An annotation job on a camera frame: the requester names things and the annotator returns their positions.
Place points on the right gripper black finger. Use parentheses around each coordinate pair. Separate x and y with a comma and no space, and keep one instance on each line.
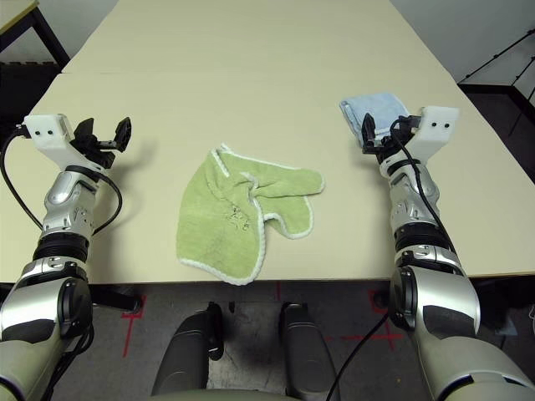
(397,133)
(369,129)

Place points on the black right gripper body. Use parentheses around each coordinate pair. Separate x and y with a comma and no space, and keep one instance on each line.
(386,150)

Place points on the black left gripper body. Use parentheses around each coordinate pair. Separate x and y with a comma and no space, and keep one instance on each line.
(100,154)

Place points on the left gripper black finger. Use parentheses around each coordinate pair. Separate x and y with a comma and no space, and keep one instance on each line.
(85,129)
(123,133)

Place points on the green towel with white trim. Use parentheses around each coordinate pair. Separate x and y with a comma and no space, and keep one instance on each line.
(200,217)

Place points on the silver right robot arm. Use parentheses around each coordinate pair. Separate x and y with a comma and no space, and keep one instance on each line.
(418,209)

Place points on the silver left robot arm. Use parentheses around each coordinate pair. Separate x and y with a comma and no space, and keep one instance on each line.
(62,200)

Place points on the folded light blue towel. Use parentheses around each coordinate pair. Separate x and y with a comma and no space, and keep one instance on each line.
(380,106)

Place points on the black foam floor mat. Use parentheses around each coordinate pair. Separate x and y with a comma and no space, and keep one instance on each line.
(25,83)

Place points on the black side cabinet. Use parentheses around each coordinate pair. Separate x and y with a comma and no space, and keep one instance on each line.
(493,100)

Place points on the black tripod stand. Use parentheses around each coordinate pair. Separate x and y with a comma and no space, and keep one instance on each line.
(500,55)

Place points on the black-framed side table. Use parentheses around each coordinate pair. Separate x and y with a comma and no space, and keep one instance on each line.
(12,16)

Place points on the short red floor tape strip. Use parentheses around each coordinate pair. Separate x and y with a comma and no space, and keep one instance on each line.
(277,292)

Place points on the red floor tape mark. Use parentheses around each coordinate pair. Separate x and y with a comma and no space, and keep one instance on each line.
(390,336)
(127,334)

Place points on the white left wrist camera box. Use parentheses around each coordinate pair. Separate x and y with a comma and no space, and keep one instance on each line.
(46,133)

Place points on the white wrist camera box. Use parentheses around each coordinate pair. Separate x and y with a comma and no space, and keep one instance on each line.
(46,133)
(436,125)

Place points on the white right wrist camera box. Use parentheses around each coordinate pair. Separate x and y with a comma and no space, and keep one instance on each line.
(436,125)

